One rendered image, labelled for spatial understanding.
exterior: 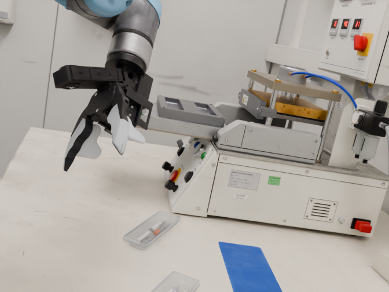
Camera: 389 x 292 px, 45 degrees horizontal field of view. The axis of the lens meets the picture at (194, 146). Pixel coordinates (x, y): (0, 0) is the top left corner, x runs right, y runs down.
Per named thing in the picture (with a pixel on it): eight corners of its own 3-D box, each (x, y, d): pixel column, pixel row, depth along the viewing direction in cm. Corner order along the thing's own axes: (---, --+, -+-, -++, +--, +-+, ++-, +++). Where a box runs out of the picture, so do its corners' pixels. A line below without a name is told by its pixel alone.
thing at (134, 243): (158, 218, 111) (160, 210, 110) (180, 225, 109) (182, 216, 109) (120, 245, 94) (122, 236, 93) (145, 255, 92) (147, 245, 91)
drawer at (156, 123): (214, 126, 139) (219, 100, 137) (227, 144, 118) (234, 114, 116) (114, 109, 135) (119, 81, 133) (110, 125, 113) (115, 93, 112)
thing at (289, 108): (299, 112, 140) (307, 80, 138) (328, 128, 119) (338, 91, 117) (244, 102, 138) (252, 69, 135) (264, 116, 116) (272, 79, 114)
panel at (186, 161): (164, 171, 145) (199, 123, 143) (171, 209, 117) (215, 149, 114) (159, 168, 145) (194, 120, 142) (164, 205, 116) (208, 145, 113)
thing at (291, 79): (316, 113, 144) (327, 72, 141) (362, 137, 115) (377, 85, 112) (241, 99, 141) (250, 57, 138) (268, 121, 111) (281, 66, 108)
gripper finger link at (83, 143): (88, 182, 80) (117, 137, 80) (58, 168, 77) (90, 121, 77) (82, 174, 83) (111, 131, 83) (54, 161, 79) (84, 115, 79)
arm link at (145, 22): (114, -1, 90) (151, 21, 94) (99, 44, 85) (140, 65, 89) (132, -25, 84) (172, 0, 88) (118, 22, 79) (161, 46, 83)
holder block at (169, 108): (211, 113, 137) (213, 104, 137) (223, 128, 118) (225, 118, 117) (156, 103, 135) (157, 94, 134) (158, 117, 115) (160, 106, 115)
